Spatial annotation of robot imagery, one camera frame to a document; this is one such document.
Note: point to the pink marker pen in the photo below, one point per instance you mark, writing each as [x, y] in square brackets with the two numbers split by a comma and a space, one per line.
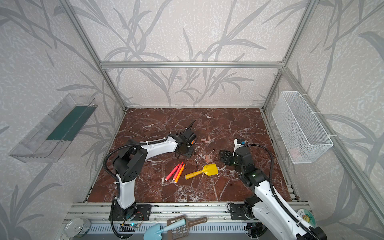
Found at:
[172, 172]

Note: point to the red marker pen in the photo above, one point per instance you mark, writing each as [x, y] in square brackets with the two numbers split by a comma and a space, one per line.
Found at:
[177, 171]

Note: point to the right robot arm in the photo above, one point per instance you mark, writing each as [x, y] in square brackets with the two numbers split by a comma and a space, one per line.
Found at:
[267, 205]

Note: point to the yellow toy shovel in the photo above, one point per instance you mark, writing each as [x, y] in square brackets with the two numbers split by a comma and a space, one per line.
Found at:
[209, 170]

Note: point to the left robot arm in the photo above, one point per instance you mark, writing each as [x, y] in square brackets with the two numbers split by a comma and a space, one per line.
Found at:
[125, 163]

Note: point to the orange marker pen lower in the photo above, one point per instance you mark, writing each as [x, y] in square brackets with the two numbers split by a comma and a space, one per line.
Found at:
[179, 174]

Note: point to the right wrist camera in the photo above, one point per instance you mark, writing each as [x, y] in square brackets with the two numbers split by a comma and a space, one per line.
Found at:
[239, 143]

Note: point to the small circuit board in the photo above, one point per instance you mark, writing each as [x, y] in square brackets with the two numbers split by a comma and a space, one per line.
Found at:
[131, 227]

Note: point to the metal tin can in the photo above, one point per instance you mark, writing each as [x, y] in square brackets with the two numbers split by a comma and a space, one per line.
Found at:
[77, 228]

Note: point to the white wire mesh basket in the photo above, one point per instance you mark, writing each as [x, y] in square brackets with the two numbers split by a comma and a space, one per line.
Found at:
[303, 135]

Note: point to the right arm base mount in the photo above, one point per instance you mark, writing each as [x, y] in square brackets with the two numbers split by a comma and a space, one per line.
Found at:
[237, 212]

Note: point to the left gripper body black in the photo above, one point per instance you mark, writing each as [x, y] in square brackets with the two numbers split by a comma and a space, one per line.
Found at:
[188, 136]

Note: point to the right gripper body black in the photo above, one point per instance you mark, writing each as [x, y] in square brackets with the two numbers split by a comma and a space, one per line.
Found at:
[226, 157]

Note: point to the light blue toy shovel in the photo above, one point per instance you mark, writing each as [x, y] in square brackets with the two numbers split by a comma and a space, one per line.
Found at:
[155, 232]

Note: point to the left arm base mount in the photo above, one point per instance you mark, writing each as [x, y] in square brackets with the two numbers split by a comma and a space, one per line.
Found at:
[136, 212]

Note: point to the clear plastic wall bin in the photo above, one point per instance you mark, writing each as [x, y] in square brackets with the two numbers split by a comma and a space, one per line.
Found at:
[48, 141]

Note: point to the brown toy rake sieve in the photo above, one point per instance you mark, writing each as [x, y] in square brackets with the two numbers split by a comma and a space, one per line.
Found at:
[183, 231]

